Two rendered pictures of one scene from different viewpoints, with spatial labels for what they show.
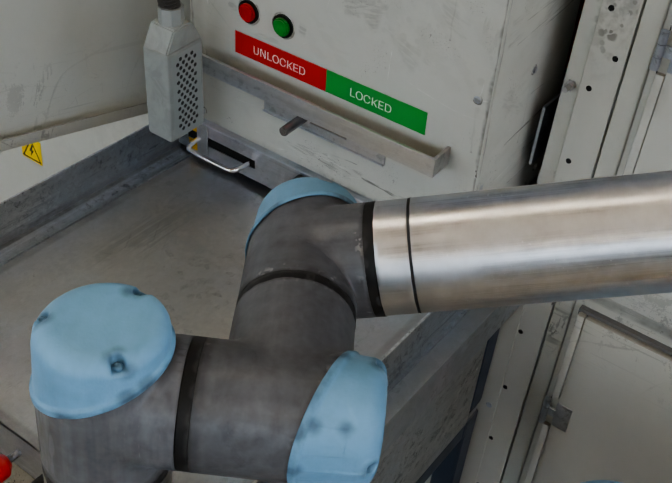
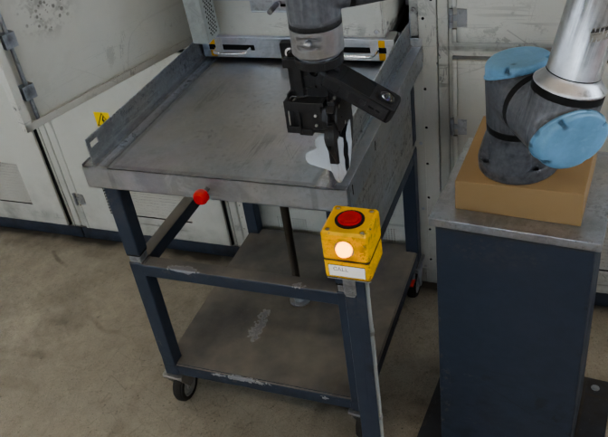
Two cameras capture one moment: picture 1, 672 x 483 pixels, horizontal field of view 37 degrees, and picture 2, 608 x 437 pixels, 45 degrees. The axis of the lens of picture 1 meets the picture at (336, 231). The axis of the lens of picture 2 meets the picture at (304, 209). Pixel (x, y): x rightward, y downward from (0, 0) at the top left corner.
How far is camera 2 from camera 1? 0.65 m
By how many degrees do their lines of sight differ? 6
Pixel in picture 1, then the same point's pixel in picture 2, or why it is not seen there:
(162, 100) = (198, 19)
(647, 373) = not seen: hidden behind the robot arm
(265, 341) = not seen: outside the picture
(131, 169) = (187, 73)
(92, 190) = (173, 87)
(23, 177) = not seen: hidden behind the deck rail
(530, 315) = (427, 76)
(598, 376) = (474, 90)
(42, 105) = (125, 57)
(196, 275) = (251, 100)
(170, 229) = (224, 89)
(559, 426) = (462, 132)
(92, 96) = (147, 47)
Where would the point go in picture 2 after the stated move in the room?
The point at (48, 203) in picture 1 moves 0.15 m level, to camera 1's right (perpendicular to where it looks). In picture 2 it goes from (156, 94) to (214, 82)
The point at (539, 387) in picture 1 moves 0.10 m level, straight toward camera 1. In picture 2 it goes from (444, 118) to (447, 136)
